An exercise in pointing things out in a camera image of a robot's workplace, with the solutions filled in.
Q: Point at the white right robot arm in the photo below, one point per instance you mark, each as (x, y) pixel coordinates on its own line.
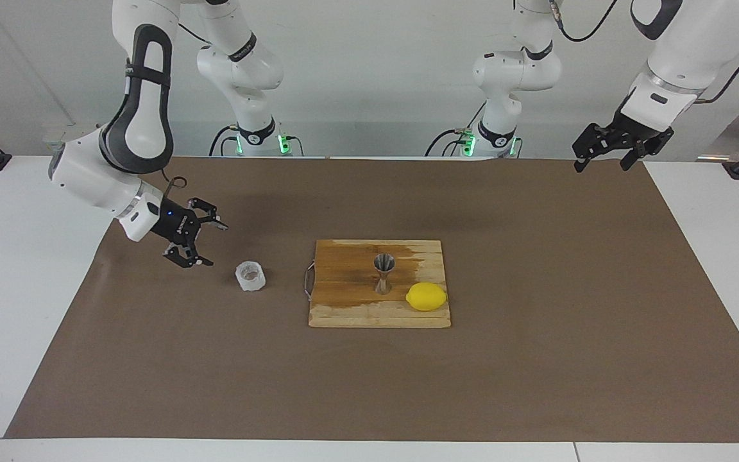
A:
(81, 173)

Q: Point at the clear glass cup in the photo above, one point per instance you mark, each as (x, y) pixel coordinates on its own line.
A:
(251, 277)

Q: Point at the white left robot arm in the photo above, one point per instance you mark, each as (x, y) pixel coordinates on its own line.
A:
(696, 45)

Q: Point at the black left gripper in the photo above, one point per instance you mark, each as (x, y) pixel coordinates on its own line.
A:
(639, 131)

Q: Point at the yellow lemon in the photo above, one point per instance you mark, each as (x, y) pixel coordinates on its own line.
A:
(426, 297)

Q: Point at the wooden cutting board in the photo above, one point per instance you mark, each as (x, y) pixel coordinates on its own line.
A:
(344, 301)

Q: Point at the white yellow boxes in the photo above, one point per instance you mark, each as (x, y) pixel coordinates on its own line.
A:
(55, 140)

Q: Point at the brown table mat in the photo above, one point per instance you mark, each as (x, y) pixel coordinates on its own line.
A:
(369, 385)

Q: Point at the steel cocktail jigger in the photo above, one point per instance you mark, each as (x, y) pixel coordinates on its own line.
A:
(383, 273)

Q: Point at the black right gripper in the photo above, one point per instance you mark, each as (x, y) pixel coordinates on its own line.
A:
(177, 226)

